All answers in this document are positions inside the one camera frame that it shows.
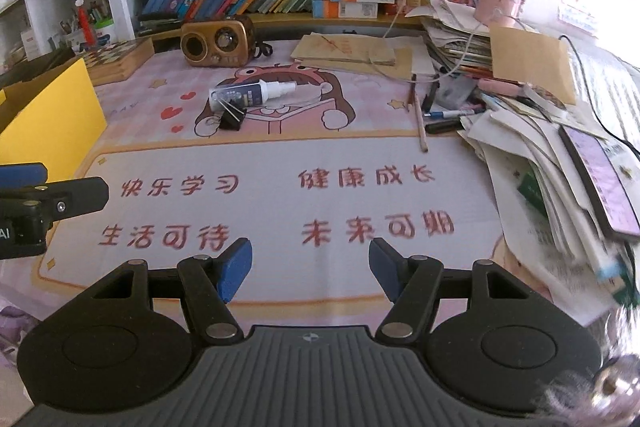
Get black binder clip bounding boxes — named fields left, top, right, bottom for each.
left=219, top=101, right=247, bottom=131

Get white spray bottle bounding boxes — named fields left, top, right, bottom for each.
left=208, top=79, right=297, bottom=110

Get yellow cardboard box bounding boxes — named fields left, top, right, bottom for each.
left=0, top=58, right=106, bottom=181

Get checkered wooden chess box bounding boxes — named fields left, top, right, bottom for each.
left=81, top=38, right=155, bottom=87

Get printed desk mat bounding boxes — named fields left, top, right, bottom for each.
left=37, top=64, right=521, bottom=305

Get red toy bottle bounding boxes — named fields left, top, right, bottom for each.
left=75, top=0, right=96, bottom=49

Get pink checkered tablecloth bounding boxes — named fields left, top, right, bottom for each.
left=1, top=41, right=623, bottom=324

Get wooden pencil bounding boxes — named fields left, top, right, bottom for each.
left=408, top=76, right=428, bottom=153

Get messy paper stack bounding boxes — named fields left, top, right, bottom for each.
left=404, top=0, right=640, bottom=308

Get purple tablet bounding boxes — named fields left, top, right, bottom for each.
left=559, top=126, right=639, bottom=241

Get brown retro radio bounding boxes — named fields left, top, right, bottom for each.
left=180, top=15, right=257, bottom=67

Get kraft paper sheets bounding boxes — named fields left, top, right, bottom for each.
left=291, top=34, right=413, bottom=80

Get brown paper envelope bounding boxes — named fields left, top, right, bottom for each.
left=489, top=25, right=576, bottom=105

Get orange white box lower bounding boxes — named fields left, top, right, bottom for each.
left=311, top=0, right=378, bottom=20

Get black cable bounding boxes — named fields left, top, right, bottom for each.
left=556, top=33, right=640, bottom=158

